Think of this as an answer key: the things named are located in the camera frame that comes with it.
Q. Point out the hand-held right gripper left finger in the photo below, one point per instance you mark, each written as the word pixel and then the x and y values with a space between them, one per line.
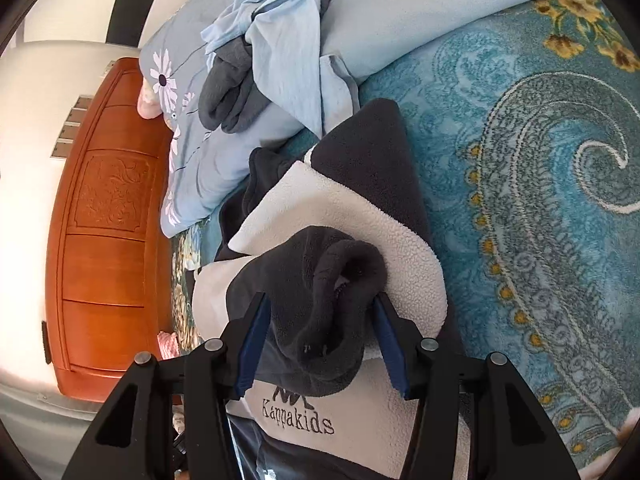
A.
pixel 252 345

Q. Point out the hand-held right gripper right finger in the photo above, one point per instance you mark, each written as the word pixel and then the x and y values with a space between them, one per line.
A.
pixel 392 355

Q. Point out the dark grey white fleece jacket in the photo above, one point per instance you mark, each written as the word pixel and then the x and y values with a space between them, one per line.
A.
pixel 350 210

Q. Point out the carved wooden headboard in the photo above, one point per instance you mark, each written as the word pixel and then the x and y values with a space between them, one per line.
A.
pixel 115 260

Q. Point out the teal floral blanket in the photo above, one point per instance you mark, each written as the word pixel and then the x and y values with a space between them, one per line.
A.
pixel 500 210

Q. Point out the grey sweatpants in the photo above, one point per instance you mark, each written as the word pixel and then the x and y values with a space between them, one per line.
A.
pixel 225 95

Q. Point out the pink pillow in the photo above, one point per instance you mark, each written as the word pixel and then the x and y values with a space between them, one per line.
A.
pixel 147 102

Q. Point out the light blue garment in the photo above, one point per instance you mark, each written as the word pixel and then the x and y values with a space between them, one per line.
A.
pixel 280 35

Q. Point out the blue floral quilt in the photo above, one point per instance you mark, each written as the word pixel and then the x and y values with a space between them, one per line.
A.
pixel 400 0

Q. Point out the white black glossy wardrobe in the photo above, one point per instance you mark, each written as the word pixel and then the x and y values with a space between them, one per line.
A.
pixel 132 10

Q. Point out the small wall picture frame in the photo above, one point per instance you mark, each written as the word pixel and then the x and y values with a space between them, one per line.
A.
pixel 67 131
pixel 83 101
pixel 75 116
pixel 61 148

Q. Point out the white wall switch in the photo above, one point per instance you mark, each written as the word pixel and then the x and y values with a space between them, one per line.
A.
pixel 111 63

